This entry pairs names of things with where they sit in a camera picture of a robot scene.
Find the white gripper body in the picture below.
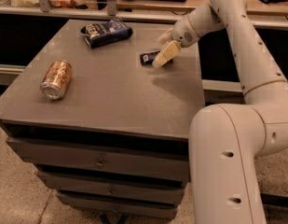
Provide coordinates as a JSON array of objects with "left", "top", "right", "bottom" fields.
[{"left": 171, "top": 15, "right": 200, "bottom": 48}]

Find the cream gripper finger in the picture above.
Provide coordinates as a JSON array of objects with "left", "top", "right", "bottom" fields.
[
  {"left": 157, "top": 29, "right": 172, "bottom": 45},
  {"left": 152, "top": 40, "right": 181, "bottom": 68}
]

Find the dark blue rxbar wrapper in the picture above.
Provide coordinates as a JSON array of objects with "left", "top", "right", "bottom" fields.
[{"left": 140, "top": 50, "right": 173, "bottom": 67}]

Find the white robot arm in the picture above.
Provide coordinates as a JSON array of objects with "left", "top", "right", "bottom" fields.
[{"left": 153, "top": 0, "right": 288, "bottom": 224}]

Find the orange soda can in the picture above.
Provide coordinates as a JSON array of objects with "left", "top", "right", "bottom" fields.
[{"left": 40, "top": 60, "right": 73, "bottom": 100}]

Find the blue chip bag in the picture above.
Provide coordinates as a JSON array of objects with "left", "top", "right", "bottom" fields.
[{"left": 80, "top": 18, "right": 133, "bottom": 49}]

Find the grey drawer cabinet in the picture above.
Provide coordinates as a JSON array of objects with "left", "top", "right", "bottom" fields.
[{"left": 0, "top": 20, "right": 204, "bottom": 219}]

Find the grey metal railing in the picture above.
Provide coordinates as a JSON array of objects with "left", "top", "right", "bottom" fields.
[{"left": 0, "top": 0, "right": 288, "bottom": 31}]

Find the black metal floor bar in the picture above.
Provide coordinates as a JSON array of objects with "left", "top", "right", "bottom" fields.
[{"left": 261, "top": 193, "right": 288, "bottom": 208}]

